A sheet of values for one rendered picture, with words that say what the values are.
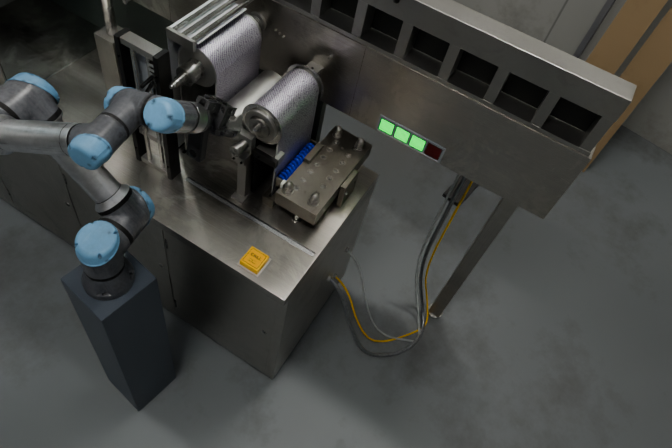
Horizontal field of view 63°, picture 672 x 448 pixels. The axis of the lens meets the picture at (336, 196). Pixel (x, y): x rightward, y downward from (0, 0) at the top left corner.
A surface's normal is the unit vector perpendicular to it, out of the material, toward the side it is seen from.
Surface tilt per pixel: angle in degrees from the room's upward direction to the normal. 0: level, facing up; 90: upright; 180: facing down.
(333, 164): 0
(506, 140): 90
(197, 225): 0
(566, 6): 90
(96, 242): 7
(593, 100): 90
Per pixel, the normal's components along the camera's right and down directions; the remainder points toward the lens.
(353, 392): 0.16, -0.60
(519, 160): -0.50, 0.63
